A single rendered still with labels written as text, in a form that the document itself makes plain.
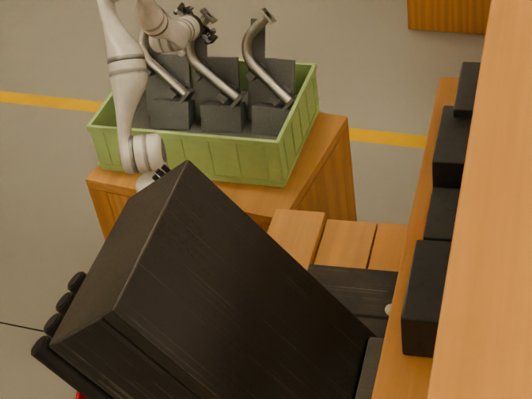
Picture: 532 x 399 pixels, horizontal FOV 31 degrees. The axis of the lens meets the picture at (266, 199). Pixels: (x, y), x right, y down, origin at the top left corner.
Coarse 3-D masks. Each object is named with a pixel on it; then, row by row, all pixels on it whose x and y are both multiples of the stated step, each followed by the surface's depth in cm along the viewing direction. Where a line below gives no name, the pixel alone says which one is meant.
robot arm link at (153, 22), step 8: (144, 0) 236; (152, 0) 241; (136, 8) 244; (144, 8) 239; (152, 8) 242; (136, 16) 246; (144, 16) 243; (152, 16) 244; (160, 16) 247; (144, 24) 246; (152, 24) 247; (160, 24) 249; (152, 32) 250
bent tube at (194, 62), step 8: (208, 16) 288; (192, 40) 293; (192, 48) 294; (192, 56) 294; (192, 64) 295; (200, 64) 295; (200, 72) 295; (208, 72) 295; (208, 80) 295; (216, 80) 295; (224, 88) 295; (232, 88) 296; (232, 96) 295
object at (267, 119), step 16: (256, 48) 294; (272, 64) 293; (288, 64) 291; (256, 80) 297; (288, 80) 293; (256, 96) 298; (256, 112) 294; (272, 112) 292; (288, 112) 290; (256, 128) 296; (272, 128) 294
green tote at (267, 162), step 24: (240, 72) 312; (312, 72) 298; (312, 96) 302; (96, 120) 295; (288, 120) 280; (312, 120) 304; (96, 144) 296; (168, 144) 287; (192, 144) 284; (216, 144) 281; (240, 144) 278; (264, 144) 275; (288, 144) 283; (120, 168) 299; (216, 168) 287; (240, 168) 284; (264, 168) 281; (288, 168) 284
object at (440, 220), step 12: (432, 192) 151; (444, 192) 151; (456, 192) 151; (432, 204) 149; (444, 204) 149; (456, 204) 148; (432, 216) 147; (444, 216) 147; (432, 228) 145; (444, 228) 145; (432, 240) 144; (444, 240) 143
